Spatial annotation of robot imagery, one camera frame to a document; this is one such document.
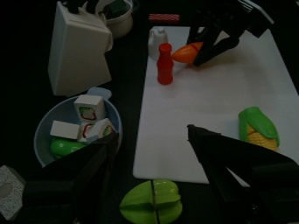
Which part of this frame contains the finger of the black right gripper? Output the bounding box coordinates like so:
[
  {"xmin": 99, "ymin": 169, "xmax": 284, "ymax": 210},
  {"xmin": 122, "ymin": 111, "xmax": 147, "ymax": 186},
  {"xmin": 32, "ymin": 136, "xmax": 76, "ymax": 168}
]
[
  {"xmin": 192, "ymin": 36, "xmax": 240, "ymax": 67},
  {"xmin": 186, "ymin": 25, "xmax": 208, "ymax": 46}
]

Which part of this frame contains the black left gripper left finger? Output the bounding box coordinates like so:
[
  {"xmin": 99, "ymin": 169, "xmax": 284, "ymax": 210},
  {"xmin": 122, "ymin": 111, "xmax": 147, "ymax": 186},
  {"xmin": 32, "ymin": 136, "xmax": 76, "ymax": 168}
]
[{"xmin": 21, "ymin": 131, "xmax": 120, "ymax": 224}]

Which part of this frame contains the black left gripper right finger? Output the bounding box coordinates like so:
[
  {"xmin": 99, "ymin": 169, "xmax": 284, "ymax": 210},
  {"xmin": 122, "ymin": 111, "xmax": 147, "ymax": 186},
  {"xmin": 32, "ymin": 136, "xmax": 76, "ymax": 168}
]
[{"xmin": 186, "ymin": 124, "xmax": 299, "ymax": 224}]

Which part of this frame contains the orange toy carrot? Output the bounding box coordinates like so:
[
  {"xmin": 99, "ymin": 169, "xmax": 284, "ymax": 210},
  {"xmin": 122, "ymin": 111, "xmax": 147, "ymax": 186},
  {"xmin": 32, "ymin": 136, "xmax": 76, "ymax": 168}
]
[{"xmin": 171, "ymin": 41, "xmax": 206, "ymax": 65}]

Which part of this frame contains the dark green toy in pot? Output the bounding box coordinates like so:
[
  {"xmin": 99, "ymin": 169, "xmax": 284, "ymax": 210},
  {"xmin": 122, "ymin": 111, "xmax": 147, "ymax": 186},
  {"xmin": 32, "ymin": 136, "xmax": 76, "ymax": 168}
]
[{"xmin": 104, "ymin": 0, "xmax": 128, "ymax": 18}]

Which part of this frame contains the red striped block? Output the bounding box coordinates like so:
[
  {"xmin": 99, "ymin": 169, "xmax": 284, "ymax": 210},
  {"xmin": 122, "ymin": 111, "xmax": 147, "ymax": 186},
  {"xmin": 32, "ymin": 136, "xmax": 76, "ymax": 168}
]
[{"xmin": 147, "ymin": 13, "xmax": 182, "ymax": 24}]

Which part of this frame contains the white toy bottle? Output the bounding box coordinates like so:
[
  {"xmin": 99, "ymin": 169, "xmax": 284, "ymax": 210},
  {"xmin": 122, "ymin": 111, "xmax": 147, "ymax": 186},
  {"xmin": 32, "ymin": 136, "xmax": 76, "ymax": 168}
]
[{"xmin": 147, "ymin": 27, "xmax": 170, "ymax": 61}]

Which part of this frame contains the green toy vegetable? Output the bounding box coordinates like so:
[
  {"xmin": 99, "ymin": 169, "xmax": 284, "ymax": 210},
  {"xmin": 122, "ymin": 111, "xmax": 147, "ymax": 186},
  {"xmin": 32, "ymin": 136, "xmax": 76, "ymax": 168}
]
[{"xmin": 49, "ymin": 137, "xmax": 90, "ymax": 160}]

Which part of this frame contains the red toy bottle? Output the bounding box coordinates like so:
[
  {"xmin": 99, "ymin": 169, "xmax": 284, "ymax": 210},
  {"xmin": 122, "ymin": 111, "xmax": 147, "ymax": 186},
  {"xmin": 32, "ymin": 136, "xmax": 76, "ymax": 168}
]
[{"xmin": 156, "ymin": 42, "xmax": 175, "ymax": 86}]

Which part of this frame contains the toy corn with green husk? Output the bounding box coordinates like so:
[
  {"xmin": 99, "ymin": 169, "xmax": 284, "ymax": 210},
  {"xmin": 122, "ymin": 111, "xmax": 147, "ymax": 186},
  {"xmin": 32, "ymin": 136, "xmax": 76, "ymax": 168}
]
[{"xmin": 238, "ymin": 106, "xmax": 282, "ymax": 152}]

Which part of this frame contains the white toy sushi block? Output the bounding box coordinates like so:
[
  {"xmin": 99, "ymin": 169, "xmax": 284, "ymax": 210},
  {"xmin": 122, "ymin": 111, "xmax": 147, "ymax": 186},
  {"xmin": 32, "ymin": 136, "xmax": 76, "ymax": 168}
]
[
  {"xmin": 79, "ymin": 117, "xmax": 118, "ymax": 144},
  {"xmin": 72, "ymin": 94, "xmax": 108, "ymax": 123},
  {"xmin": 49, "ymin": 120, "xmax": 83, "ymax": 141}
]

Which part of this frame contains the grey speckled hexagonal block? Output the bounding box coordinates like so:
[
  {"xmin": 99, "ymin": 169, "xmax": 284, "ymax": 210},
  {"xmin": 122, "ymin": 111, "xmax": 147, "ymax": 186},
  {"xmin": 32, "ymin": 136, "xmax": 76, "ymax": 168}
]
[{"xmin": 0, "ymin": 164, "xmax": 27, "ymax": 222}]

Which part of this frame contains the white cutting board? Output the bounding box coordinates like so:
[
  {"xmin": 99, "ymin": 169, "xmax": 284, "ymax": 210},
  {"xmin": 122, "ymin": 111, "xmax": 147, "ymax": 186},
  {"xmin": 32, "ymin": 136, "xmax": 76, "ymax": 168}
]
[{"xmin": 132, "ymin": 25, "xmax": 299, "ymax": 188}]

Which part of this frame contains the white cup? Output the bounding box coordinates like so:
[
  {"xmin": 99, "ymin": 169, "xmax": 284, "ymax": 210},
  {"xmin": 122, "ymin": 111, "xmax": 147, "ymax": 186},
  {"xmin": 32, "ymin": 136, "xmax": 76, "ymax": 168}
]
[{"xmin": 94, "ymin": 0, "xmax": 136, "ymax": 39}]

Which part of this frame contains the green toy bell pepper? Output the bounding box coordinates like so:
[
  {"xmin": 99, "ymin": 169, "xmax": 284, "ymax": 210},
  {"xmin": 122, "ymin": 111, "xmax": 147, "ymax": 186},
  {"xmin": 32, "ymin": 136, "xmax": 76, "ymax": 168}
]
[{"xmin": 118, "ymin": 178, "xmax": 183, "ymax": 224}]

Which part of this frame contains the light blue bowl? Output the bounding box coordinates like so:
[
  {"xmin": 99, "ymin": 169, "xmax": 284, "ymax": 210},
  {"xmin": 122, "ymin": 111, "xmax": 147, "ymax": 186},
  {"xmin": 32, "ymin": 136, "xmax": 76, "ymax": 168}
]
[{"xmin": 32, "ymin": 87, "xmax": 124, "ymax": 169}]

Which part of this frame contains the white toy knife block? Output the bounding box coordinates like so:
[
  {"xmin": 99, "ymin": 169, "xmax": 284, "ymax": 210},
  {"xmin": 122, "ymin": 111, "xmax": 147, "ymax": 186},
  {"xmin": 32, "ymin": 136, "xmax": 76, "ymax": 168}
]
[{"xmin": 47, "ymin": 1, "xmax": 115, "ymax": 97}]

